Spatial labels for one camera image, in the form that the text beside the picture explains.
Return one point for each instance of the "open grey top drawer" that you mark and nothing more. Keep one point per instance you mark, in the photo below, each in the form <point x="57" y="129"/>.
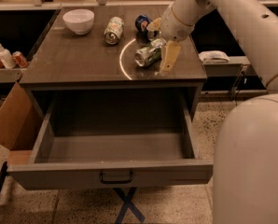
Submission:
<point x="94" y="142"/>

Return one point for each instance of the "brown cardboard box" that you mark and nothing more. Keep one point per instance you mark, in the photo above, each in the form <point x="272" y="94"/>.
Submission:
<point x="19" y="125"/>

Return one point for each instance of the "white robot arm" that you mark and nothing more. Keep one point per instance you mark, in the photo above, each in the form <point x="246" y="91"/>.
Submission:
<point x="245" y="170"/>

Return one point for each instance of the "white soap dispenser bottle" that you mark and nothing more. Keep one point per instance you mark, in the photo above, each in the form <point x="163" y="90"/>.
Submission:
<point x="6" y="58"/>

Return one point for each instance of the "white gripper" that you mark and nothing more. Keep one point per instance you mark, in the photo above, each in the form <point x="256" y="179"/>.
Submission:
<point x="173" y="27"/>

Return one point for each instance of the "white ceramic bowl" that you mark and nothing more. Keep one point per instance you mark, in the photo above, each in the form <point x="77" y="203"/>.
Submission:
<point x="79" y="21"/>

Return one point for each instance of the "red soda can right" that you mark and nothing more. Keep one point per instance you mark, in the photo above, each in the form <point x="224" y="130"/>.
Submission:
<point x="20" y="59"/>

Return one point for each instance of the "blue pepsi can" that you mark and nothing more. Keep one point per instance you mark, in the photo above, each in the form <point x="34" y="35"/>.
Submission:
<point x="145" y="29"/>

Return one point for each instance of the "white folded cloth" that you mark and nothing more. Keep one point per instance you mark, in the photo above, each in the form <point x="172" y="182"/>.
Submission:
<point x="214" y="56"/>

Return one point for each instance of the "grey drawer cabinet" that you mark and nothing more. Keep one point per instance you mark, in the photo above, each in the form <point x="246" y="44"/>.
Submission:
<point x="101" y="81"/>

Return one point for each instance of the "pale green soda can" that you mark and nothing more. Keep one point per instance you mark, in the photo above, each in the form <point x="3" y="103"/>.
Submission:
<point x="114" y="30"/>

